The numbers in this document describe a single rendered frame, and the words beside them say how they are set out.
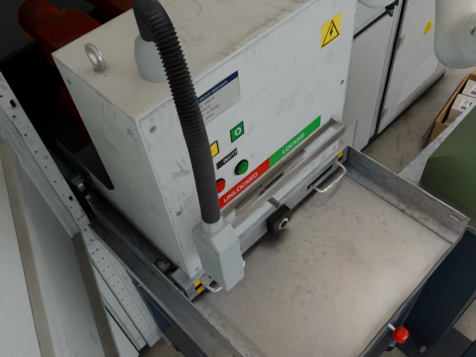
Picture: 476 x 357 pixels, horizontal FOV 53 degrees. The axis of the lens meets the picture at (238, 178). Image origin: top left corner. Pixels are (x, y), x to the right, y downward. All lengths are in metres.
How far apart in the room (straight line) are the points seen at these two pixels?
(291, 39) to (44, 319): 0.56
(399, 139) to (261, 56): 1.82
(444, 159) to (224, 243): 0.71
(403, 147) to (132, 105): 1.97
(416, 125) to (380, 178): 1.41
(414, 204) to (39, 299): 0.86
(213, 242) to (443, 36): 0.87
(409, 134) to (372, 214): 1.41
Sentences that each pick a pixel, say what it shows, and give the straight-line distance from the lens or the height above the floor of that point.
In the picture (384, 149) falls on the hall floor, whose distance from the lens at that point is 2.48.
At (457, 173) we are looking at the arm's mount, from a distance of 1.32.
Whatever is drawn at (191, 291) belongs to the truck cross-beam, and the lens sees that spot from 1.04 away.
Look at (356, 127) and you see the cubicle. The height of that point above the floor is 0.28.
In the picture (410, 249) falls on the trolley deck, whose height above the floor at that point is 0.85.
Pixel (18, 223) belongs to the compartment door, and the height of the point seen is 1.24.
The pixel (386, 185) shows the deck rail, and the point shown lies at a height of 0.86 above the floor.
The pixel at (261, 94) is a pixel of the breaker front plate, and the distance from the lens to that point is 0.82.
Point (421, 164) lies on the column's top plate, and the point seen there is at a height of 0.75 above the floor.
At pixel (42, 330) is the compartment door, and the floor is 1.24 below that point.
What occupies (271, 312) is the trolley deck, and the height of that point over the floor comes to 0.85.
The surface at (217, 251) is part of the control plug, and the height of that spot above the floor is 1.15.
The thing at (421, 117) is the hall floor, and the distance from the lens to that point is 2.68.
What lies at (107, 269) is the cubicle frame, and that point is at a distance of 1.44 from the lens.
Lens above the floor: 1.83
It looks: 52 degrees down
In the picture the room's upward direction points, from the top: 7 degrees counter-clockwise
